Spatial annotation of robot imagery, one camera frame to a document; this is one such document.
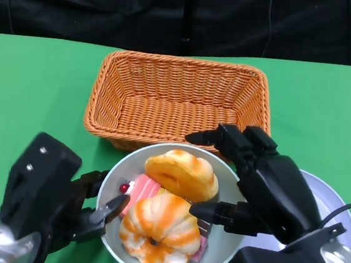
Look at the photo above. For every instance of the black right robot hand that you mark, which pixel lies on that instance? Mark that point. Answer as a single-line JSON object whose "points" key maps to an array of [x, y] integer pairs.
{"points": [[275, 195]]}

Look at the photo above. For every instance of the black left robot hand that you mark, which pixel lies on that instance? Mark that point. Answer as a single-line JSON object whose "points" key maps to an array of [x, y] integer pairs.
{"points": [[90, 223]]}

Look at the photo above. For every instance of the pale green bowl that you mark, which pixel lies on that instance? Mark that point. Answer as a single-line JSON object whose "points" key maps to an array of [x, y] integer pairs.
{"points": [[229, 190]]}

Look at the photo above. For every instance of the pink cake slice with cherry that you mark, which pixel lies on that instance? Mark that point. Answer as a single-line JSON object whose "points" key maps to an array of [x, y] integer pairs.
{"points": [[146, 186]]}

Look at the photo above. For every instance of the orange white streaked bread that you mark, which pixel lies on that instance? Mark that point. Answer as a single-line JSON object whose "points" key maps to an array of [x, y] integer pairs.
{"points": [[163, 221]]}

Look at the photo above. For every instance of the chocolate cake slice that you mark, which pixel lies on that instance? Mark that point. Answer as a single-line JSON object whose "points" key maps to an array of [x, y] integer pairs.
{"points": [[204, 227]]}

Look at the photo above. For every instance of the smooth yellow bread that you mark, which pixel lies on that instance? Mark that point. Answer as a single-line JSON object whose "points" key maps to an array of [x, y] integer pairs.
{"points": [[186, 176]]}

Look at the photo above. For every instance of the orange wicker basket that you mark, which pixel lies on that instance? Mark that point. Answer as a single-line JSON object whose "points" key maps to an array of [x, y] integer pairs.
{"points": [[177, 113]]}

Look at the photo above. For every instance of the green tablecloth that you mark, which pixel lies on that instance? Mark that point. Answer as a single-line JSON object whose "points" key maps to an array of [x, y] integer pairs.
{"points": [[36, 85]]}

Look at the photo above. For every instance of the black pole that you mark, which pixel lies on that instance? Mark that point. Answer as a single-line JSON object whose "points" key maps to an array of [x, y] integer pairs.
{"points": [[188, 13]]}

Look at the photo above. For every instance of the black backdrop cloth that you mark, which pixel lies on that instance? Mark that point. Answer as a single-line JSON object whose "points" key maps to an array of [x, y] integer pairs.
{"points": [[113, 8]]}

